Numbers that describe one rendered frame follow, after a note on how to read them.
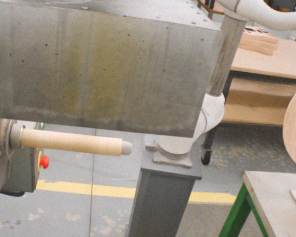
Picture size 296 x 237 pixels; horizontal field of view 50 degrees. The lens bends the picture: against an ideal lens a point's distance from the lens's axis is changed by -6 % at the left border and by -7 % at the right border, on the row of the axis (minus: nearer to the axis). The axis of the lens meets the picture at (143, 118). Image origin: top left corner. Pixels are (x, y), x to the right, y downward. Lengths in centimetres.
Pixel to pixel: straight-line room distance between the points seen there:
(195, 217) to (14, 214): 117
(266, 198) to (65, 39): 92
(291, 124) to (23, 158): 68
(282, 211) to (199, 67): 81
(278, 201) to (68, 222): 135
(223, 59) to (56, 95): 116
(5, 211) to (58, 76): 187
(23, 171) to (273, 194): 80
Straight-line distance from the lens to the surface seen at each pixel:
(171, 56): 37
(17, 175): 95
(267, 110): 304
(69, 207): 221
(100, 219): 216
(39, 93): 40
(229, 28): 145
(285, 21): 121
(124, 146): 61
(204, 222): 231
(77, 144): 60
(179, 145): 147
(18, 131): 61
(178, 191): 158
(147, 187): 156
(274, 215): 111
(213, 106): 156
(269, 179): 124
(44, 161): 99
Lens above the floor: 161
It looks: 30 degrees down
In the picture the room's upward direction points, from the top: 11 degrees clockwise
